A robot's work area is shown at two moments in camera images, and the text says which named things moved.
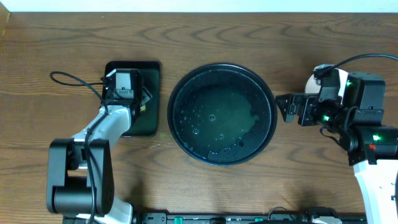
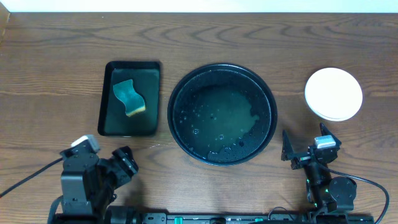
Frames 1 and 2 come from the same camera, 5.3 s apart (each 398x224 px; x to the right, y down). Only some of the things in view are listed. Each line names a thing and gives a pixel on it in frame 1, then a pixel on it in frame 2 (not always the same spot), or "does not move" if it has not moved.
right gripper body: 296,107 -> 302,157
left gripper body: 145,94 -> 125,162
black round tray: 222,114 does not move
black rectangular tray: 147,122 does not move
